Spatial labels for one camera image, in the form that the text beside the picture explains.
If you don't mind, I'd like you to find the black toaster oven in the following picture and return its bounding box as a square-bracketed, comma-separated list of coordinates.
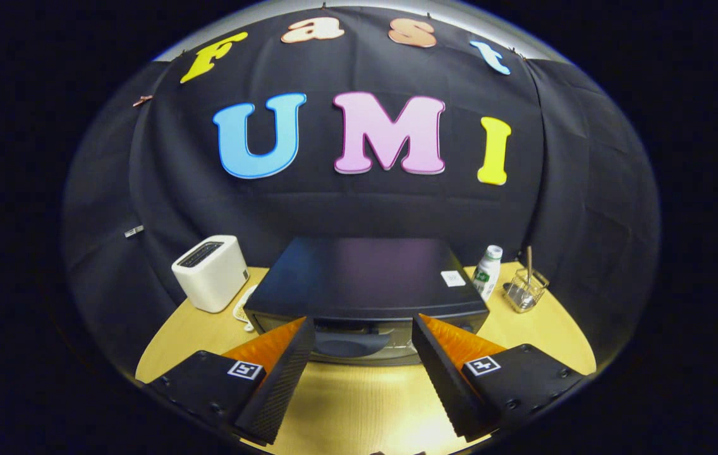
[243, 237, 490, 367]

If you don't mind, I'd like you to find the white power cord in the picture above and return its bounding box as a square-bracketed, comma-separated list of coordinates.
[233, 284, 259, 332]

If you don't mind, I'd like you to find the white bread toaster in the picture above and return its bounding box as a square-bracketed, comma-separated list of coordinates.
[171, 235, 250, 314]

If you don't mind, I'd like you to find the white drink bottle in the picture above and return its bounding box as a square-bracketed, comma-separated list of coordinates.
[472, 245, 504, 301]

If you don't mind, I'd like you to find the wire mesh holder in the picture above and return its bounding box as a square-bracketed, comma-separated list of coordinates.
[503, 268, 550, 314]

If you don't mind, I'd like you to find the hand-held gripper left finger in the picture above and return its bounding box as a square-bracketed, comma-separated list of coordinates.
[142, 316, 316, 446]

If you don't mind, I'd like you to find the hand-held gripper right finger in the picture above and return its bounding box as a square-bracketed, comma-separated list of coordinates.
[411, 313, 587, 443]

